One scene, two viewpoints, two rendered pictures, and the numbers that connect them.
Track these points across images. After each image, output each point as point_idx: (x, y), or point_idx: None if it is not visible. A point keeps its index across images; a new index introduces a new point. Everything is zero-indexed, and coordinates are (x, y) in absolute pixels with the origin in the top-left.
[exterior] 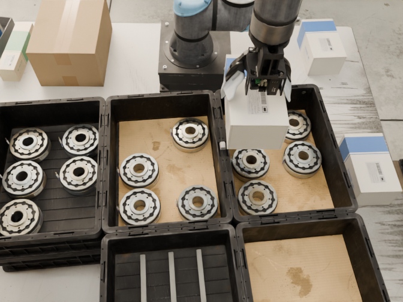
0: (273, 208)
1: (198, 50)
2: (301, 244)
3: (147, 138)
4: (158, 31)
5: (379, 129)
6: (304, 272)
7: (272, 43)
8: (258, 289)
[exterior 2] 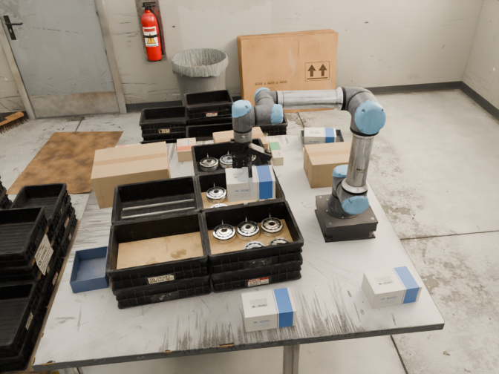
0: (217, 237)
1: (332, 202)
2: (199, 254)
3: None
4: (370, 203)
5: (318, 334)
6: (183, 255)
7: (233, 137)
8: (175, 238)
